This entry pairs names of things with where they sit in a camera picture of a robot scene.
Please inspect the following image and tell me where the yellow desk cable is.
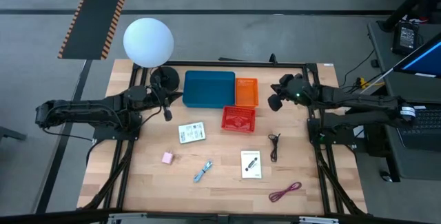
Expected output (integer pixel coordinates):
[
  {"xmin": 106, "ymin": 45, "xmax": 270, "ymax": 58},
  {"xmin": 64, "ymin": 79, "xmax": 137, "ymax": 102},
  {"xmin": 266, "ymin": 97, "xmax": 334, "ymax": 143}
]
[{"xmin": 356, "ymin": 77, "xmax": 386, "ymax": 90}]

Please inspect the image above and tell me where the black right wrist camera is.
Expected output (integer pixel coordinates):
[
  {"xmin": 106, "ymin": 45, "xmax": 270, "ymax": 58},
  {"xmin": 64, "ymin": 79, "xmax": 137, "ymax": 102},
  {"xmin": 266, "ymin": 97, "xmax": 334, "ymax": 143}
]
[{"xmin": 267, "ymin": 94, "xmax": 284, "ymax": 112}]

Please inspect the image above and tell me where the black hazard-striped floor mat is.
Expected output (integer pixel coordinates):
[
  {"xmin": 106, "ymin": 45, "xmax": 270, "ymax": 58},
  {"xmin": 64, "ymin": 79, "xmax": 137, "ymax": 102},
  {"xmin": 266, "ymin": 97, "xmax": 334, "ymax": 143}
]
[{"xmin": 57, "ymin": 0, "xmax": 133, "ymax": 61}]

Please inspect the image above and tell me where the white globe table lamp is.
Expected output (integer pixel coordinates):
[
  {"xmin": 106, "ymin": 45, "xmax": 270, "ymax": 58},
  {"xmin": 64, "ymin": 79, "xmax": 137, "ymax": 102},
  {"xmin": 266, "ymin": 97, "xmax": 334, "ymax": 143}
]
[{"xmin": 123, "ymin": 17, "xmax": 181, "ymax": 93}]

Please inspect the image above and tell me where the white box with grey print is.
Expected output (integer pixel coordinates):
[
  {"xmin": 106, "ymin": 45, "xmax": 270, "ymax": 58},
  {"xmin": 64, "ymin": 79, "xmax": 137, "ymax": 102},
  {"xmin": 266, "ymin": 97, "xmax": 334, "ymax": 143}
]
[{"xmin": 178, "ymin": 121, "xmax": 207, "ymax": 145}]

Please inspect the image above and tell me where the blue plastic bin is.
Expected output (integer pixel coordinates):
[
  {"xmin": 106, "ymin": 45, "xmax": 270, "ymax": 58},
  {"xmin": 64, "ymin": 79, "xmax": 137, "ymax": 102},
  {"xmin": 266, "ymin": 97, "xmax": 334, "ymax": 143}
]
[{"xmin": 181, "ymin": 70, "xmax": 237, "ymax": 110}]

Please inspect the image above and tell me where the grey chair foot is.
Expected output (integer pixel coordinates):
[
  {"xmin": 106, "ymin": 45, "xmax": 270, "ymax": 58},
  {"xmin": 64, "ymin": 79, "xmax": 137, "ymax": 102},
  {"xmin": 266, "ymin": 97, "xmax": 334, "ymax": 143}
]
[{"xmin": 0, "ymin": 126, "xmax": 28, "ymax": 143}]

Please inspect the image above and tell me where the dark laptop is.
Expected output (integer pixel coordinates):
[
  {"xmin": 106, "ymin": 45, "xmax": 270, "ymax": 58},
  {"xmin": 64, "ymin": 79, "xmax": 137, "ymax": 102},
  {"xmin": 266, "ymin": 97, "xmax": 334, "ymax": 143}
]
[{"xmin": 396, "ymin": 103, "xmax": 441, "ymax": 152}]

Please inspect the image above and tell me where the black desk stand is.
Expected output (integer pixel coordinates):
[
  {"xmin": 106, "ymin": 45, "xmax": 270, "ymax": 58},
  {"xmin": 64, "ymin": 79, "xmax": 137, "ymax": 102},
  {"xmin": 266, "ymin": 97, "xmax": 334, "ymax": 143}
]
[{"xmin": 377, "ymin": 0, "xmax": 441, "ymax": 34}]

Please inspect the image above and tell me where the thin white rod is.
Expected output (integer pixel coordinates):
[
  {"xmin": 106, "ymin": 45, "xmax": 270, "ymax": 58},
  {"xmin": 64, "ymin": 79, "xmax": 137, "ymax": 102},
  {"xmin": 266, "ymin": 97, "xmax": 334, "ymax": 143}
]
[{"xmin": 368, "ymin": 67, "xmax": 396, "ymax": 90}]

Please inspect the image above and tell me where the white card reader box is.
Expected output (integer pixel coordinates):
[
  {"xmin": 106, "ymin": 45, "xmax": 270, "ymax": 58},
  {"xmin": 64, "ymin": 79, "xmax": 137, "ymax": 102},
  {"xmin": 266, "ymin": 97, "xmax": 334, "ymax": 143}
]
[{"xmin": 240, "ymin": 150, "xmax": 263, "ymax": 180}]

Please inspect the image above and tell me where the black power adapter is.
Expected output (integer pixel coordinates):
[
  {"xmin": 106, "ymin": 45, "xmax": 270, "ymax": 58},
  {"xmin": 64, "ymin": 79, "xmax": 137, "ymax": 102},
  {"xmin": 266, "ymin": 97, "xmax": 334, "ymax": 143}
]
[{"xmin": 391, "ymin": 22, "xmax": 420, "ymax": 57}]

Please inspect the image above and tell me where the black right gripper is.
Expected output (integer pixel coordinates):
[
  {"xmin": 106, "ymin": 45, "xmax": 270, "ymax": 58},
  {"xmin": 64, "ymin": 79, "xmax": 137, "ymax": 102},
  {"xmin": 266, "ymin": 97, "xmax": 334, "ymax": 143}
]
[{"xmin": 270, "ymin": 73, "xmax": 314, "ymax": 107}]

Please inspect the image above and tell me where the orange slotted plastic basket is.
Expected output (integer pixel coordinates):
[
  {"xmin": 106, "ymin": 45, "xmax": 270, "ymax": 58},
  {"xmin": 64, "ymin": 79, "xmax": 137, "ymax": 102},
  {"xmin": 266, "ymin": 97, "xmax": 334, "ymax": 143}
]
[{"xmin": 234, "ymin": 77, "xmax": 260, "ymax": 109}]

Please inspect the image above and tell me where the light blue coiled cable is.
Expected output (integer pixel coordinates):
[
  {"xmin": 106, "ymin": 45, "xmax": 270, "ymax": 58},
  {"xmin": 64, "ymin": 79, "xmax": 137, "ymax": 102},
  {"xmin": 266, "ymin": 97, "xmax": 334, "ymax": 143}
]
[{"xmin": 192, "ymin": 160, "xmax": 214, "ymax": 183}]

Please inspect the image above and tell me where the computer monitor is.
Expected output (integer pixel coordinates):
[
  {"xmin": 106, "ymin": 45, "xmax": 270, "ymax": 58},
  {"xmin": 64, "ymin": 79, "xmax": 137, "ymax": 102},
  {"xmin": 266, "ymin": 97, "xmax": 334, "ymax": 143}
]
[{"xmin": 392, "ymin": 32, "xmax": 441, "ymax": 79}]

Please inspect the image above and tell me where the red slotted plastic basket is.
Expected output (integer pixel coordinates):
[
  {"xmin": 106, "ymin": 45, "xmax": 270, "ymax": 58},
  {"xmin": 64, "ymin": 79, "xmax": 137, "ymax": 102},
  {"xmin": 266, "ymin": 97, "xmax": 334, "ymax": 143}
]
[{"xmin": 220, "ymin": 105, "xmax": 257, "ymax": 134}]

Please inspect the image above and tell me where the silver aluminium bracket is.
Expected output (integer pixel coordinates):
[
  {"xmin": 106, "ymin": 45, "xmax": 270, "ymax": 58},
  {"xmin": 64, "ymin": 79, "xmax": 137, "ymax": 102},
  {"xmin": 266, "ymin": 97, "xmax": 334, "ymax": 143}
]
[
  {"xmin": 298, "ymin": 216, "xmax": 340, "ymax": 224},
  {"xmin": 108, "ymin": 212, "xmax": 147, "ymax": 224}
]

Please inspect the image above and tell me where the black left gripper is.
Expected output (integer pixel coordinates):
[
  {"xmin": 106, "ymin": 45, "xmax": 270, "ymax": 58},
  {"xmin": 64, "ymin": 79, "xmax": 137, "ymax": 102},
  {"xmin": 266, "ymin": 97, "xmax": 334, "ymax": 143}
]
[{"xmin": 150, "ymin": 74, "xmax": 184, "ymax": 110}]

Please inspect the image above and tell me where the grey side desk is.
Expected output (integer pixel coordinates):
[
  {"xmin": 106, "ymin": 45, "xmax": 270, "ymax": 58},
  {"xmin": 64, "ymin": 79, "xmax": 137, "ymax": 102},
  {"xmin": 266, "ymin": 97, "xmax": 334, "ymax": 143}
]
[{"xmin": 367, "ymin": 20, "xmax": 441, "ymax": 183}]

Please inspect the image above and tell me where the magenta coiled cable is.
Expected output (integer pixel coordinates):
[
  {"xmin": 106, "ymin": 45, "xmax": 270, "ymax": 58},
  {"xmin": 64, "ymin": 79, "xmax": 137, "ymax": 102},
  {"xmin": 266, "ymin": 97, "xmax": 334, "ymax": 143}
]
[{"xmin": 268, "ymin": 181, "xmax": 303, "ymax": 203}]

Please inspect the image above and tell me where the black cable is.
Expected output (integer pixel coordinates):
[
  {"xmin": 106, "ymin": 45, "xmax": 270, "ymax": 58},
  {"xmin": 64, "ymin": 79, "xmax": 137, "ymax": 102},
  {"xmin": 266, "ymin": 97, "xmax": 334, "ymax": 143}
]
[{"xmin": 267, "ymin": 133, "xmax": 282, "ymax": 163}]

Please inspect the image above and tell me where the black aluminium table frame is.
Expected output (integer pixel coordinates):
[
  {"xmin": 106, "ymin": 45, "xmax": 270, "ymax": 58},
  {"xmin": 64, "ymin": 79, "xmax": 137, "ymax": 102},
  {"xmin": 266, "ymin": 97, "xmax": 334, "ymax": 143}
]
[{"xmin": 77, "ymin": 53, "xmax": 368, "ymax": 224}]

